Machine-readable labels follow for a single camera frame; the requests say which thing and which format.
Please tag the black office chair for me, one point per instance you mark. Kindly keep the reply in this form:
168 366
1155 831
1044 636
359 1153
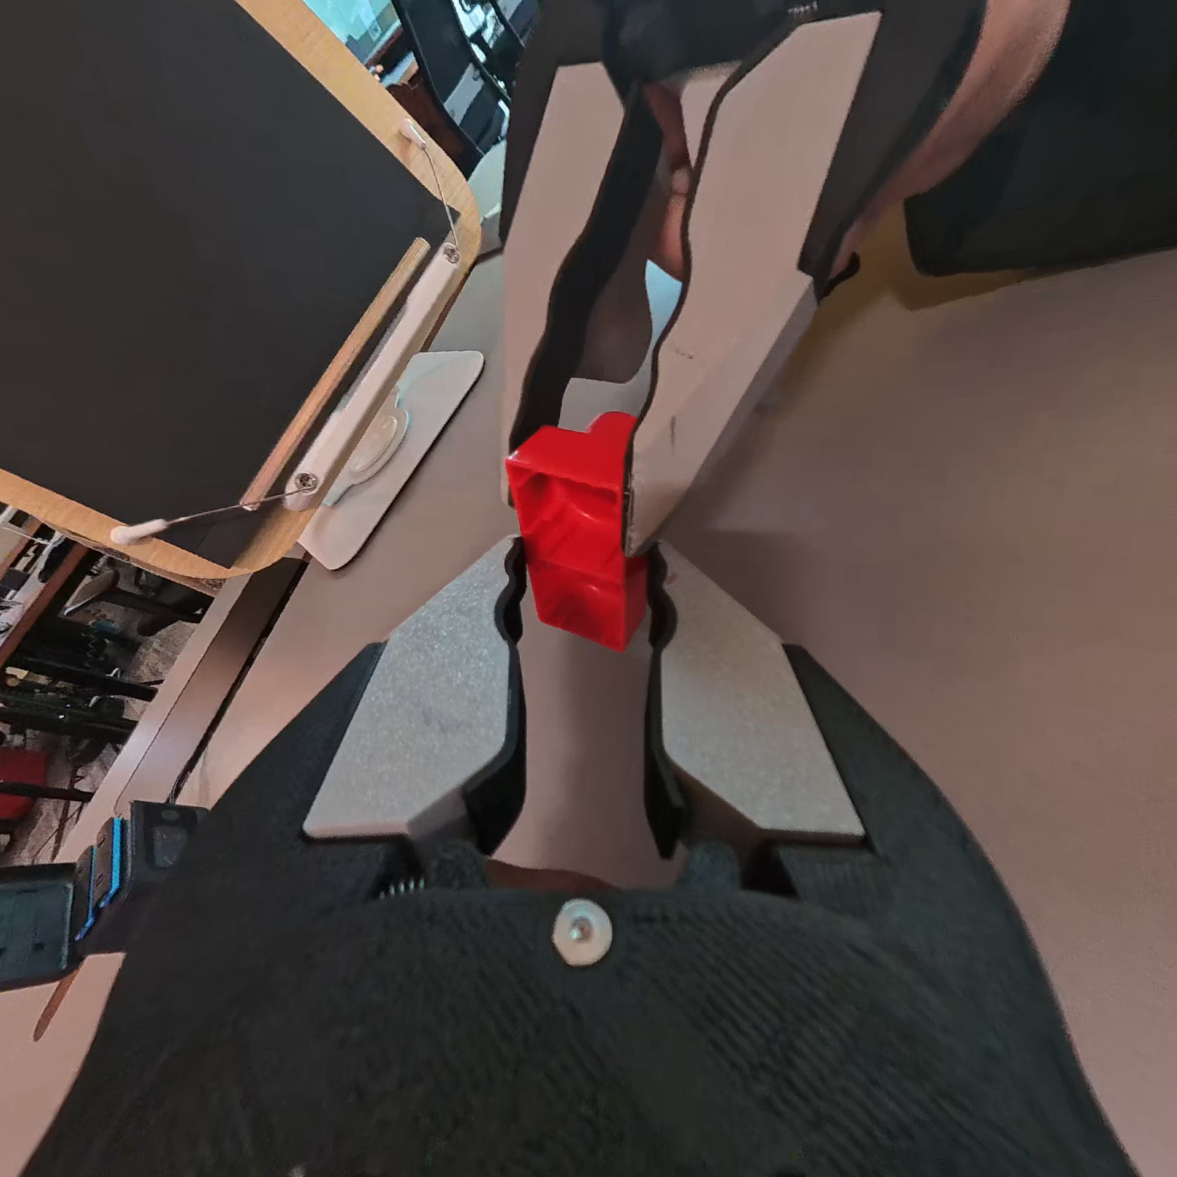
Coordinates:
461 83

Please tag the red plastic block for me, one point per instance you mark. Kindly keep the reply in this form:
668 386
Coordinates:
569 552

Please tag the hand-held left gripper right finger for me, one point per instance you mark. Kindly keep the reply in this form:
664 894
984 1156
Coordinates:
745 735

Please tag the dark charging case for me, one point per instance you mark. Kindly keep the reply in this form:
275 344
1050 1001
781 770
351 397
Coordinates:
56 908

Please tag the person's right forearm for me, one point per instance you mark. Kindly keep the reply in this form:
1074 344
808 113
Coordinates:
1086 184

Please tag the person's right hand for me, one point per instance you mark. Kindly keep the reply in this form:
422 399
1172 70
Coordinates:
1002 65

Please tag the black equipment stands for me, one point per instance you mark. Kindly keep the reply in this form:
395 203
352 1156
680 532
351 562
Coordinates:
64 680

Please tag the black wood-framed board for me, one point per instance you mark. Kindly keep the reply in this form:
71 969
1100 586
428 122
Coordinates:
184 258

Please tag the white board stand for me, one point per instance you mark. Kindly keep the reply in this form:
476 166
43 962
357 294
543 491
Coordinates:
405 413

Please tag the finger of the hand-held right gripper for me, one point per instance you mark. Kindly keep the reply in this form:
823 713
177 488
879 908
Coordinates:
761 232
540 232

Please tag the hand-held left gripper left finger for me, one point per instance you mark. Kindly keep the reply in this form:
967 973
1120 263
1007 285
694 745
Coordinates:
422 735

